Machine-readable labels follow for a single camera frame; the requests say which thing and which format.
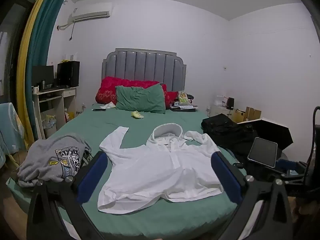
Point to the grey printed shirt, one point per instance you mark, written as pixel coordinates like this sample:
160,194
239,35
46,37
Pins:
42,155

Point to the black speaker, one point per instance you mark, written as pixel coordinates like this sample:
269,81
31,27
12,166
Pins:
230,103

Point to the white plastic bag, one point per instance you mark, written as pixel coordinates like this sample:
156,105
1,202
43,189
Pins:
48,123

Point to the crumpled white paper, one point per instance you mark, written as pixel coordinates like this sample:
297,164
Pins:
108,105

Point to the white desk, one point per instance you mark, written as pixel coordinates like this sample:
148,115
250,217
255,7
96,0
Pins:
68,93

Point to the metal tumbler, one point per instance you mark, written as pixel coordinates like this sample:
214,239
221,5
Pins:
43,84

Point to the grey padded headboard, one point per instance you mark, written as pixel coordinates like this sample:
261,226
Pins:
145,65

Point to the light blue cloth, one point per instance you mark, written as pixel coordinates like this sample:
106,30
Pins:
10,130

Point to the white hooded shirt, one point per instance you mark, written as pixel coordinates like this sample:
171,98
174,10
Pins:
155,175

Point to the teal curtain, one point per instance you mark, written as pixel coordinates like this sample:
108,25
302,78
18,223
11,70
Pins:
40,42

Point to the small yellow-green cloth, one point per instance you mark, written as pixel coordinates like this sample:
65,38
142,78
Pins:
137,115

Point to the black phone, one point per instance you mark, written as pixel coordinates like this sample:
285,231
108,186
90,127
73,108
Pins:
99,109

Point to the black car key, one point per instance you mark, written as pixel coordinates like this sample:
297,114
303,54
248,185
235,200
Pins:
238,165

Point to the air conditioner pipe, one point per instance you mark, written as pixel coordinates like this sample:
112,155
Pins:
68,25

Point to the white mug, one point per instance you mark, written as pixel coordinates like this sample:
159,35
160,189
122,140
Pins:
36,89

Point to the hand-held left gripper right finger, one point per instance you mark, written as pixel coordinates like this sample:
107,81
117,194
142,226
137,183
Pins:
225,177

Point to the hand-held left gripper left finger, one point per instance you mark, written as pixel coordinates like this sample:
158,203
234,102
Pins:
92,175

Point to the green pillow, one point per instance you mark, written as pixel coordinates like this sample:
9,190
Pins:
140,98

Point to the tablet with clear case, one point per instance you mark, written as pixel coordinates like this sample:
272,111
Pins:
262,152

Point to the yellow curtain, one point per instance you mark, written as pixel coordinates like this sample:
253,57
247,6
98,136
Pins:
25,55

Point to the black clothes pile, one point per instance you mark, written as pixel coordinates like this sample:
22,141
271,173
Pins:
225,130

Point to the cardboard box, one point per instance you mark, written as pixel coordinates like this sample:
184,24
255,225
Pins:
253,113
238,116

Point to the white air conditioner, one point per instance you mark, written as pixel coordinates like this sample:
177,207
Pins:
92,11

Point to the green snack packet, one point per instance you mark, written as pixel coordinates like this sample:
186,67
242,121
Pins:
183,98

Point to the black bag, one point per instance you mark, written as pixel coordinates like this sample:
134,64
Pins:
272,130

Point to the bed with green sheet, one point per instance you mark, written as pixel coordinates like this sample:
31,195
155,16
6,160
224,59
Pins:
100,125

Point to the stack of books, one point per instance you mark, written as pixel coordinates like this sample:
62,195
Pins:
183,108

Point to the black monitor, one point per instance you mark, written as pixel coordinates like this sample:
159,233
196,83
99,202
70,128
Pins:
42,76

